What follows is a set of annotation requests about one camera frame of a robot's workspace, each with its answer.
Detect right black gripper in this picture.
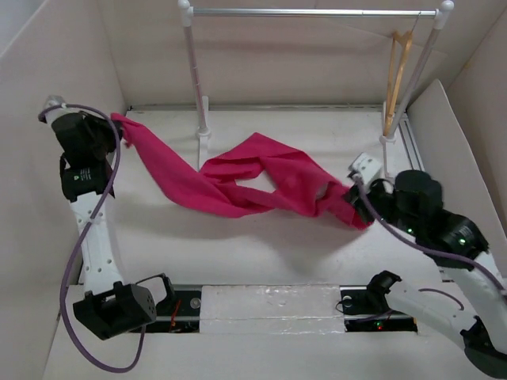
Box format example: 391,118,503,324
341,173,419,234

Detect pink trousers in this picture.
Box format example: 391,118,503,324
111,113,370,230

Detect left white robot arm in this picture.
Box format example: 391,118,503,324
48,110,177,340

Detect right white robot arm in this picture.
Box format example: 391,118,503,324
345,169,506,379

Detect wooden clothes hanger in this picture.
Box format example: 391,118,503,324
383,31,413,138

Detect white clothes rack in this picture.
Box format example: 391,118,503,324
177,1,455,179

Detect white foam block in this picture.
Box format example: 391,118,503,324
200,285,345,335

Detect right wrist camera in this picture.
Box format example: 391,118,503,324
349,152,383,184

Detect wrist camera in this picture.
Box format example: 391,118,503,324
43,95,67,117
349,152,383,184

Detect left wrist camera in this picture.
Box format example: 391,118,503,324
43,95,67,117

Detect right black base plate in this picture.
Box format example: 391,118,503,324
335,285,418,333

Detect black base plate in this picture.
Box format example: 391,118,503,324
335,285,418,333
146,286,202,334

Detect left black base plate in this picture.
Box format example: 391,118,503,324
146,286,202,334

